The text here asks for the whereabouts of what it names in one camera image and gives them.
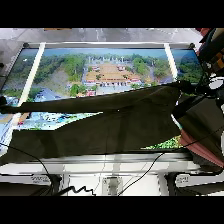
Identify red garment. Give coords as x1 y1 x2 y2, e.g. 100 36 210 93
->
179 129 224 168

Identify black cable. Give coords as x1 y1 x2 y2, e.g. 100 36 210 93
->
117 126 224 197
59 185 97 197
0 142 57 197

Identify silver frame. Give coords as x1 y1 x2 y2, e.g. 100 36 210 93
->
0 40 224 197

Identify dark brown garment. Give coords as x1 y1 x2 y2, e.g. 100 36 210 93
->
181 97 224 162

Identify heap of clothes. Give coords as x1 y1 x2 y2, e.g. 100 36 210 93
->
195 28 224 78

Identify dark green pants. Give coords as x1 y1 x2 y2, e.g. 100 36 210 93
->
0 81 188 168

